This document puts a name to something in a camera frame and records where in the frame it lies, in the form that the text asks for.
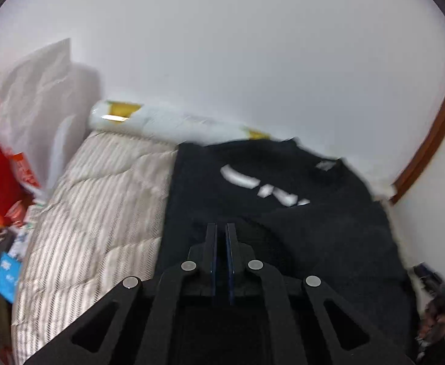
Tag striped quilted mattress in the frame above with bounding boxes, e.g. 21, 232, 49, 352
12, 129, 179, 365

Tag black sweatshirt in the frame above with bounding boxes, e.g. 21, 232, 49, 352
154, 137, 417, 365

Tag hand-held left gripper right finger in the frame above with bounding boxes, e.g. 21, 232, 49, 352
226, 222, 415, 365

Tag white plastic shopping bag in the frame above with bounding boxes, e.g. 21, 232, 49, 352
0, 38, 102, 194

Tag rolled white printed paper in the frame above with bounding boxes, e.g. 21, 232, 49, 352
89, 99, 272, 145

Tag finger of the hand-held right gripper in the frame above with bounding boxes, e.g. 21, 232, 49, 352
412, 263, 443, 287

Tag brown wooden door frame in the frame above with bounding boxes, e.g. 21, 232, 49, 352
392, 42, 445, 204

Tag blue box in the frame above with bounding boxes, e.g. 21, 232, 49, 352
0, 252, 22, 305

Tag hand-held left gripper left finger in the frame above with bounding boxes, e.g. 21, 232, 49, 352
23, 222, 219, 365

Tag person's right hand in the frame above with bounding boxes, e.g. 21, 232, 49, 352
420, 296, 445, 345

